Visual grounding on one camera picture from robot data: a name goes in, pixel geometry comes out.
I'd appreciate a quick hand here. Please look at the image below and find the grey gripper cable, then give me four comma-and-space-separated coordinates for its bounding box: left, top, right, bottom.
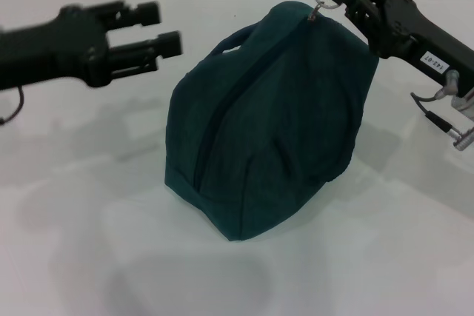
410, 70, 474, 152
0, 85, 26, 127

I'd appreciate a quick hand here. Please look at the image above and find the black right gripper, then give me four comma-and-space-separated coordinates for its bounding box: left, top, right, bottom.
323, 0, 474, 99

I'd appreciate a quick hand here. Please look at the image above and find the grey left gripper cable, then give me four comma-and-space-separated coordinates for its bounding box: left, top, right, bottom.
0, 85, 26, 127

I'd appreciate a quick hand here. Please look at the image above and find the dark teal insulated lunch bag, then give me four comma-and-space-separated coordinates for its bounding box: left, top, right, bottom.
164, 0, 381, 243

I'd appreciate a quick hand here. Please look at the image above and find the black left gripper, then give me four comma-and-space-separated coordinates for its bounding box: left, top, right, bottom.
0, 0, 185, 91

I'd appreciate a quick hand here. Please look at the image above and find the grey right gripper cable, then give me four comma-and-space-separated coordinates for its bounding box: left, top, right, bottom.
410, 70, 474, 152

